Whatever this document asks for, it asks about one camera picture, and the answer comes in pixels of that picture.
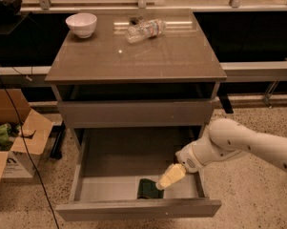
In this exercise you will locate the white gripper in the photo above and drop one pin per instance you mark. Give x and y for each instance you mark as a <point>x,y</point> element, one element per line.
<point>188,159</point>

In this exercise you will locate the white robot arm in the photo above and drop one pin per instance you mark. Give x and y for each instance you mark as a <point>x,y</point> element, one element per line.
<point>225,140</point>

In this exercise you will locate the open lower grey drawer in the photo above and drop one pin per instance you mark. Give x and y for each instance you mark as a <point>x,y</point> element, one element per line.
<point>112,162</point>

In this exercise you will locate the closed upper grey drawer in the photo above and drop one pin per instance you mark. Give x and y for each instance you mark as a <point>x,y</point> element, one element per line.
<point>78,114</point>

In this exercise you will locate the grey drawer cabinet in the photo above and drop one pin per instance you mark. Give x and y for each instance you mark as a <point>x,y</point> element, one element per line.
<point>178,65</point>

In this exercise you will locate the black table leg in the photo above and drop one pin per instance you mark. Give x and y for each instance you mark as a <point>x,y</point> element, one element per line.
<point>58,132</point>

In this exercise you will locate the clear plastic water bottle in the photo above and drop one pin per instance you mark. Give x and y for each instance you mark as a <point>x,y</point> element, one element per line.
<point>145,30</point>

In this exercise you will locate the white bowl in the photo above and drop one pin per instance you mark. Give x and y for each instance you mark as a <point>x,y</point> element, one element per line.
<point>82,25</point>

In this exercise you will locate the green items in box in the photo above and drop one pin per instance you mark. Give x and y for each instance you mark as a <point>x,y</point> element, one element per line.
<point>7,136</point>

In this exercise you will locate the open cardboard box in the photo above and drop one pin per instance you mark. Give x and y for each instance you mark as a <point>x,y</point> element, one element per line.
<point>23,135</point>

